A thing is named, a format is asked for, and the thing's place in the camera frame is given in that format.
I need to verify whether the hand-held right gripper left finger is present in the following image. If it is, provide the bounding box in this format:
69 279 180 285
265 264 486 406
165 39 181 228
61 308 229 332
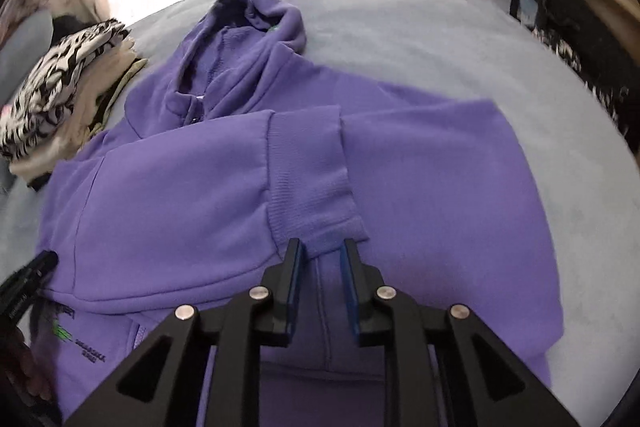
62 238 307 427

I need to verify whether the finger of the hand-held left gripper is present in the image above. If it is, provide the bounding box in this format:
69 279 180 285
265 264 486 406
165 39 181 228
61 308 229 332
0 251 59 328

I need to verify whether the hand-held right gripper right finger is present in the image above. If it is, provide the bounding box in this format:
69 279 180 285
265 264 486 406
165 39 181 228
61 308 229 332
340 238 583 427

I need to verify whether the purple zip hoodie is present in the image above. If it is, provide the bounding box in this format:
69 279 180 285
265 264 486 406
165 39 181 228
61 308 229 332
31 0 566 427

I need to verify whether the stack of folded clothes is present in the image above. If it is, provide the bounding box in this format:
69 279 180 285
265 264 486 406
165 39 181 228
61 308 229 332
0 19 132 160
7 39 148 178

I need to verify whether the person's left hand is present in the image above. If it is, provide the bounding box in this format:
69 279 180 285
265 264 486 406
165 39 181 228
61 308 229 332
0 326 53 413

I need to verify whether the pale green folded garment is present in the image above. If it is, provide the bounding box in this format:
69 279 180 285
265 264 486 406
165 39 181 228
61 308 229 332
90 57 149 132

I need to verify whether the grey-blue folded duvet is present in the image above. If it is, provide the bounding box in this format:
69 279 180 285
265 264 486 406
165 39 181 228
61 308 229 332
0 9 56 118

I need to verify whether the dark cloth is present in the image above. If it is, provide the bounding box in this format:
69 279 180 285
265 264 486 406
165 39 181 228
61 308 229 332
50 14 93 40

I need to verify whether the grey-blue bed blanket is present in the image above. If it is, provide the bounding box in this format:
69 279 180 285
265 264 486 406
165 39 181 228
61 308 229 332
0 0 640 427

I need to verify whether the black and white patterned cloth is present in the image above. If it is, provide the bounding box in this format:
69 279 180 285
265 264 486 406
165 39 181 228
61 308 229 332
535 27 631 128

